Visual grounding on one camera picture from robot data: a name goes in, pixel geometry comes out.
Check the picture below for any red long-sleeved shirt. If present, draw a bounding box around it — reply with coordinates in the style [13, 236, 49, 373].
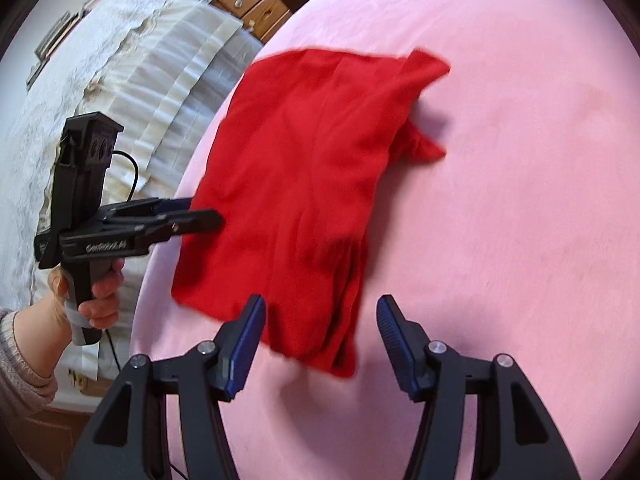
[171, 47, 452, 378]

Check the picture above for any person's left hand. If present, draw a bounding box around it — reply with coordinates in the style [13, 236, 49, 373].
[47, 265, 126, 334]

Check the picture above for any white lace furniture cover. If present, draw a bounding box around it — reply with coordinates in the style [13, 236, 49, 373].
[0, 0, 266, 401]

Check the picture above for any wooden desk with drawers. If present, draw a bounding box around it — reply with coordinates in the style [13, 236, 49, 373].
[210, 0, 346, 43]

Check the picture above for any pink bed blanket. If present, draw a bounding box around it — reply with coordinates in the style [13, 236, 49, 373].
[127, 0, 640, 480]

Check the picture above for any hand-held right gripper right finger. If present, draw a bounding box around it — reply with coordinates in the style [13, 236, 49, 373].
[376, 294, 583, 480]

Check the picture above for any person's left forearm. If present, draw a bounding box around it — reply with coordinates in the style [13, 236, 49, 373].
[0, 287, 73, 411]

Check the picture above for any black cable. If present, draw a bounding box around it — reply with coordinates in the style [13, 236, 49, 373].
[102, 150, 141, 371]

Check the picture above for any stack of books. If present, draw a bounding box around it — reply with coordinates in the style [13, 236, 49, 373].
[27, 10, 86, 86]

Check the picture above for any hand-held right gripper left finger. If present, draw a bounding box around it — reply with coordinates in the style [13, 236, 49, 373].
[65, 294, 267, 480]

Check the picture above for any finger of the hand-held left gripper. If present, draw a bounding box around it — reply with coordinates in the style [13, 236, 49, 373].
[102, 209, 224, 250]
[100, 197, 195, 222]

